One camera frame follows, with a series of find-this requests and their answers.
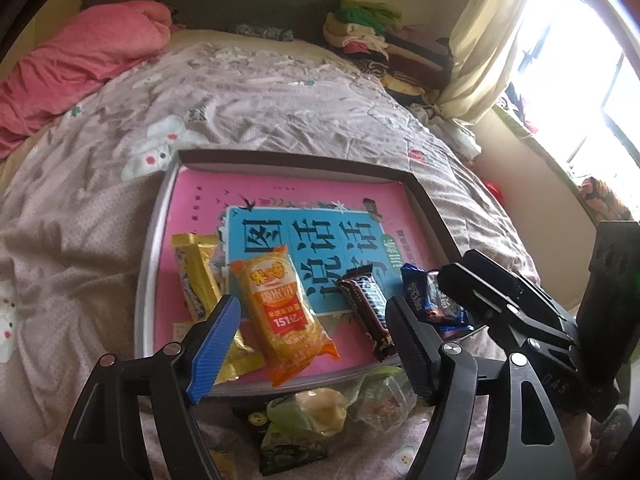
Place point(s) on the window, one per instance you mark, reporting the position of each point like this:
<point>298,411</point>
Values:
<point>590,60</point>

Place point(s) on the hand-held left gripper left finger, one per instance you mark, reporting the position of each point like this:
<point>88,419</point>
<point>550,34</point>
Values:
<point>215,350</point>

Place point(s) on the pale green cake packet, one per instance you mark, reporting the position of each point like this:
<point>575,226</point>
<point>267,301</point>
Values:
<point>305,405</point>

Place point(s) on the orange rice cracker packet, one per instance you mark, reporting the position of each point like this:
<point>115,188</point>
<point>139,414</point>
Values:
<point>280,310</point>

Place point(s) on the blue cookie packet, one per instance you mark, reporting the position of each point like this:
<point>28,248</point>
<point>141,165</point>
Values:
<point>422,300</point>

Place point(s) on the clear plastic snack packet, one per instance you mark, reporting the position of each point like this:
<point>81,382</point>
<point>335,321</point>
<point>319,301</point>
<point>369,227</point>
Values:
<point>385,395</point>

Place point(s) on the clothes on window sill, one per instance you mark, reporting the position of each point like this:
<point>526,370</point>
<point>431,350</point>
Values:
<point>515,105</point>

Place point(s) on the grey cardboard box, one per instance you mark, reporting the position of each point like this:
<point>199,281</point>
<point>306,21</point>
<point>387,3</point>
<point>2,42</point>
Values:
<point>148,270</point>

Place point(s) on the dark patterned pillow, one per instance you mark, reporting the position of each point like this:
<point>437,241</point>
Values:
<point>265,32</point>

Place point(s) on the pink and blue book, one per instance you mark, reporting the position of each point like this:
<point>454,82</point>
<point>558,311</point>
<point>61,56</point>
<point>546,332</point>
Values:
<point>310,240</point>

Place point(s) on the pink quilt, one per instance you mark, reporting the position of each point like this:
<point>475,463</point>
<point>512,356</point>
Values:
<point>75,60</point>

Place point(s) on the dark brown chocolate bar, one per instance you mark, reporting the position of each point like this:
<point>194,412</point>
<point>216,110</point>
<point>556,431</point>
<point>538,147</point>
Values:
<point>362,305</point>

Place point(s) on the gold wafer bar packet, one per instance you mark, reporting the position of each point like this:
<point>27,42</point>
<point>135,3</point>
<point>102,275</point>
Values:
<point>192,270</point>

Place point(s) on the dark green snack packet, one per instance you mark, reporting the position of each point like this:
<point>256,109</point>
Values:
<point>290,452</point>

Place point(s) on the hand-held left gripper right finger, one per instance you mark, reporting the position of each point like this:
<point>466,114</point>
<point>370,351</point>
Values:
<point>412,355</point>

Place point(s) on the pile of folded clothes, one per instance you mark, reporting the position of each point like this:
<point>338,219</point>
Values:
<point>390,45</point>

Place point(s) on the cream curtain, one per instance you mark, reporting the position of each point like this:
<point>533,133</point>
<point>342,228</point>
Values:
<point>495,40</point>

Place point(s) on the red plastic bag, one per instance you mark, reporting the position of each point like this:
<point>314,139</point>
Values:
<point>495,190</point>

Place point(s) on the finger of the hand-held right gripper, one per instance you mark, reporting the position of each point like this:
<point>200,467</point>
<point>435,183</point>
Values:
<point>515,280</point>
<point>475,292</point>

